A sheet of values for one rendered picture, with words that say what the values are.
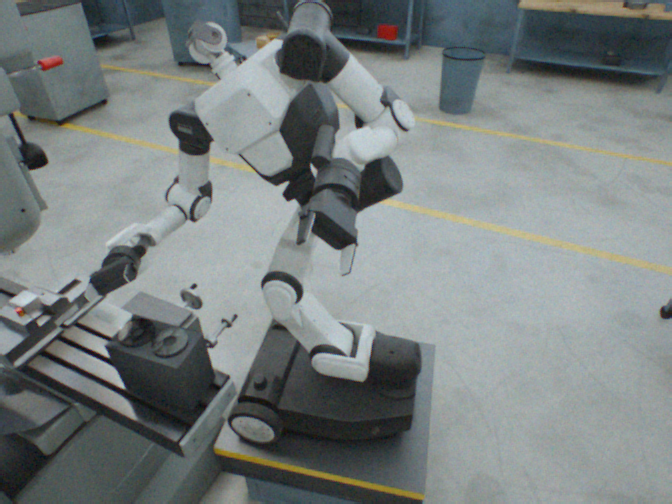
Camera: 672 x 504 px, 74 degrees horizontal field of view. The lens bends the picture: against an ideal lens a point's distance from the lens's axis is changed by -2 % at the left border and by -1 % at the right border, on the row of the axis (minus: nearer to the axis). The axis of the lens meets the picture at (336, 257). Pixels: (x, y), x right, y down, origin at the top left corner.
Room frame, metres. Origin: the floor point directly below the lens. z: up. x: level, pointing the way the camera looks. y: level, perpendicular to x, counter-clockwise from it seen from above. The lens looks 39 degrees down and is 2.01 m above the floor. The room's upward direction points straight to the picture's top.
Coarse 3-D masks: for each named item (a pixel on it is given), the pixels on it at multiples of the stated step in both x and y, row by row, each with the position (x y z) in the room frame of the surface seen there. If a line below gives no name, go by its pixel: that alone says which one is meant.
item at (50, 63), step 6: (42, 60) 1.08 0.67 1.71; (48, 60) 1.08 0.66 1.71; (54, 60) 1.10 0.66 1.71; (60, 60) 1.11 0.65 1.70; (30, 66) 1.05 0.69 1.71; (36, 66) 1.06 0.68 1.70; (42, 66) 1.07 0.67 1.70; (48, 66) 1.08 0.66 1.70; (54, 66) 1.09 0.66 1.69; (12, 72) 1.01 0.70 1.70; (18, 72) 1.02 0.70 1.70; (24, 72) 1.03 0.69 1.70; (12, 78) 1.00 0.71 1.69
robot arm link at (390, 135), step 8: (384, 112) 1.06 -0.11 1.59; (376, 120) 1.06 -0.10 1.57; (384, 120) 1.05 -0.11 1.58; (392, 120) 1.04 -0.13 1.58; (376, 128) 1.00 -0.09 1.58; (384, 128) 1.00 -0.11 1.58; (392, 128) 1.03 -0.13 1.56; (384, 136) 0.97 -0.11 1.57; (392, 136) 0.99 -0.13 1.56; (400, 136) 1.02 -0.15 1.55; (384, 144) 0.95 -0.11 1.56; (392, 144) 0.98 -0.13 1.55; (384, 152) 0.96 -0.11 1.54; (392, 152) 1.00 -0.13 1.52
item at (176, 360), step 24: (120, 336) 0.76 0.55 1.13; (144, 336) 0.76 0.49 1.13; (168, 336) 0.76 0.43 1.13; (192, 336) 0.77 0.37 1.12; (120, 360) 0.73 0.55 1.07; (144, 360) 0.70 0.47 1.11; (168, 360) 0.69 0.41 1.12; (192, 360) 0.72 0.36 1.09; (144, 384) 0.71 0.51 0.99; (168, 384) 0.68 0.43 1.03; (192, 384) 0.70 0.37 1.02; (192, 408) 0.67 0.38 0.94
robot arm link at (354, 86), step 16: (352, 64) 1.06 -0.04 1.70; (336, 80) 1.04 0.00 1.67; (352, 80) 1.05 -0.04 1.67; (368, 80) 1.07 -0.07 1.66; (352, 96) 1.05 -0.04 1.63; (368, 96) 1.06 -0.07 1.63; (384, 96) 1.07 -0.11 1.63; (368, 112) 1.06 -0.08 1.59; (400, 112) 1.04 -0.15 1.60; (400, 128) 1.03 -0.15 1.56
